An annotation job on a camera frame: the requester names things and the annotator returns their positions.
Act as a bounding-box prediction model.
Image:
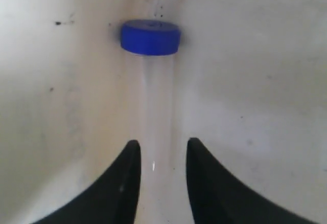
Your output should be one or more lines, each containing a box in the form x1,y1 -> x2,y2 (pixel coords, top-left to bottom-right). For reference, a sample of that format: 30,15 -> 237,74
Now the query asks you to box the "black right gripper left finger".
38,140 -> 141,223

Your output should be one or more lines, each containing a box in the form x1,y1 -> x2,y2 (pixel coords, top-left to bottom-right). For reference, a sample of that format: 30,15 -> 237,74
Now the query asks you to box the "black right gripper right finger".
186,138 -> 310,223

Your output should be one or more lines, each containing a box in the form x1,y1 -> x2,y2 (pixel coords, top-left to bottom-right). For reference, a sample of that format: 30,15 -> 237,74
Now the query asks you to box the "cream plastic bin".
1,0 -> 326,223

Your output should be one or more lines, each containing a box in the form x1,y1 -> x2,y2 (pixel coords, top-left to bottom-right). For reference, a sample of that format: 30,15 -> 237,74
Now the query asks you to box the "blue cap tube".
120,19 -> 181,223

